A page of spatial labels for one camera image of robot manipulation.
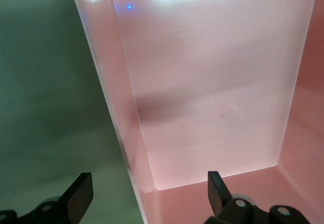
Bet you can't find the pink plastic bin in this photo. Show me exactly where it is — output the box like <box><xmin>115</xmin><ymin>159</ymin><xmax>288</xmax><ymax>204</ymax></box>
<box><xmin>69</xmin><ymin>0</ymin><xmax>324</xmax><ymax>224</ymax></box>

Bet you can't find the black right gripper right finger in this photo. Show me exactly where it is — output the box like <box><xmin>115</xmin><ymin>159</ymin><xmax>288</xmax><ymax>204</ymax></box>
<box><xmin>206</xmin><ymin>170</ymin><xmax>311</xmax><ymax>224</ymax></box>

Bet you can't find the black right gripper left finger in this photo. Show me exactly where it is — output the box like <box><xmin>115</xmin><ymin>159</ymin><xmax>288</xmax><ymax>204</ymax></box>
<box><xmin>0</xmin><ymin>172</ymin><xmax>94</xmax><ymax>224</ymax></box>

